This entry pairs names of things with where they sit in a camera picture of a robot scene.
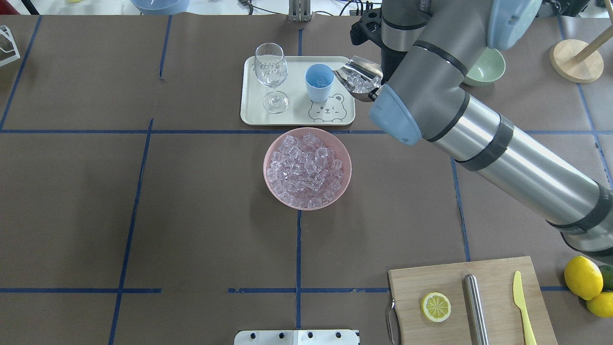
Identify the light blue plastic cup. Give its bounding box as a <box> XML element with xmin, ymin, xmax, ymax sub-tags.
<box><xmin>305</xmin><ymin>63</ymin><xmax>335</xmax><ymax>103</ymax></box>

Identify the whole yellow lemon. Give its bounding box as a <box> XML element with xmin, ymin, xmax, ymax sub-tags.
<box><xmin>564</xmin><ymin>256</ymin><xmax>603</xmax><ymax>301</ymax></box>

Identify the clear wine glass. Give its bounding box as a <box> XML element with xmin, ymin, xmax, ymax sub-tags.
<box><xmin>254</xmin><ymin>42</ymin><xmax>289</xmax><ymax>114</ymax></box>

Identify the stainless steel scoop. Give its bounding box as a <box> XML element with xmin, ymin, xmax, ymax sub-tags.
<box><xmin>333</xmin><ymin>56</ymin><xmax>383</xmax><ymax>103</ymax></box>

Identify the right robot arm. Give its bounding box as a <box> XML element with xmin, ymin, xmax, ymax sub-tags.
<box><xmin>350</xmin><ymin>0</ymin><xmax>613</xmax><ymax>264</ymax></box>

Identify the pink plastic bowl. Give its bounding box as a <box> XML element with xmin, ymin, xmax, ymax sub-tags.
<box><xmin>263</xmin><ymin>127</ymin><xmax>352</xmax><ymax>211</ymax></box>

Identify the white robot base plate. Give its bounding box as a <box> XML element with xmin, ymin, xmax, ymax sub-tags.
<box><xmin>234</xmin><ymin>329</ymin><xmax>361</xmax><ymax>345</ymax></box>

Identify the steel cylindrical rod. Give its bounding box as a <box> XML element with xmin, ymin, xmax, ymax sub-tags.
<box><xmin>463</xmin><ymin>274</ymin><xmax>490</xmax><ymax>345</ymax></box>

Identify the wooden cutting board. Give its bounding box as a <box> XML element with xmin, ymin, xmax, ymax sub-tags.
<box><xmin>389</xmin><ymin>257</ymin><xmax>557</xmax><ymax>345</ymax></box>

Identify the wooden stand with pegs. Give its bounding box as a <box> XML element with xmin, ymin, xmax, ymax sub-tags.
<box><xmin>549</xmin><ymin>0</ymin><xmax>613</xmax><ymax>84</ymax></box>

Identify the half lemon slice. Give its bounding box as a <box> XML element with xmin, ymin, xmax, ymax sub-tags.
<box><xmin>420</xmin><ymin>292</ymin><xmax>452</xmax><ymax>322</ymax></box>

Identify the white wire rack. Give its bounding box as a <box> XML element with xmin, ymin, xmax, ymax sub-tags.
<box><xmin>0</xmin><ymin>25</ymin><xmax>21</xmax><ymax>67</ymax></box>

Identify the green lime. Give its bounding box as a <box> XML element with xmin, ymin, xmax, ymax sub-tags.
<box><xmin>598</xmin><ymin>264</ymin><xmax>613</xmax><ymax>291</ymax></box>

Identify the yellow plastic knife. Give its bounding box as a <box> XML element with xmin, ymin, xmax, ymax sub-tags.
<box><xmin>512</xmin><ymin>271</ymin><xmax>537</xmax><ymax>345</ymax></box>

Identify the green ceramic bowl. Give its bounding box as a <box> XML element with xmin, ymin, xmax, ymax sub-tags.
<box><xmin>463</xmin><ymin>48</ymin><xmax>506</xmax><ymax>87</ymax></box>

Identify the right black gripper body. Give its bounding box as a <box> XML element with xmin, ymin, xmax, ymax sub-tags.
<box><xmin>350</xmin><ymin>8</ymin><xmax>383</xmax><ymax>48</ymax></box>

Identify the aluminium frame post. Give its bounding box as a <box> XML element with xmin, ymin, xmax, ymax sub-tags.
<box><xmin>288</xmin><ymin>0</ymin><xmax>313</xmax><ymax>22</ymax></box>

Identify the clear ice cubes pile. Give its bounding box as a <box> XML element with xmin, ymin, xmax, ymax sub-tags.
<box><xmin>267</xmin><ymin>133</ymin><xmax>344</xmax><ymax>208</ymax></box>

